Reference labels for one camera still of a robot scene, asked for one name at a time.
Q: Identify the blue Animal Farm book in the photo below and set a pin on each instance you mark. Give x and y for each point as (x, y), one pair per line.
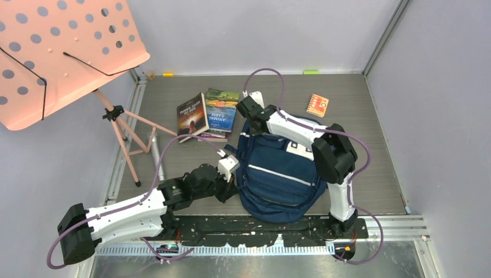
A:
(221, 112)

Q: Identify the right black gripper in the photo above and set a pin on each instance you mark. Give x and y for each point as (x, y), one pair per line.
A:
(253, 132)

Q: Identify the orange small notebook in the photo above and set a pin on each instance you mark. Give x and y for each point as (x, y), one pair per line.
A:
(317, 105)

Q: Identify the navy blue student backpack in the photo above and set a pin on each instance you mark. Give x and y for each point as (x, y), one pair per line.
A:
(277, 179)

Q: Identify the dark Three Days book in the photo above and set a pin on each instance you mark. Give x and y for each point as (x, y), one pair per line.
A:
(192, 116)

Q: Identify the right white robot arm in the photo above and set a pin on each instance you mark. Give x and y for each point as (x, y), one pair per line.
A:
(333, 155)

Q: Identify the aluminium frame rail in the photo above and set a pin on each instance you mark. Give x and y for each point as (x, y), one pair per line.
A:
(387, 228)

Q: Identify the black mounting base plate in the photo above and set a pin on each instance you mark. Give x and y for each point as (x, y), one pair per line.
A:
(235, 231)

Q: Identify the pink perforated music stand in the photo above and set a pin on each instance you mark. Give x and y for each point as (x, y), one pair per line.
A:
(55, 52)

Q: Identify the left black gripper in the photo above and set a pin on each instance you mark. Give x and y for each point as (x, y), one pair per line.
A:
(229, 188)

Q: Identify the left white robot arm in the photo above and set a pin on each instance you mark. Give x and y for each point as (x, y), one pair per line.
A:
(82, 230)

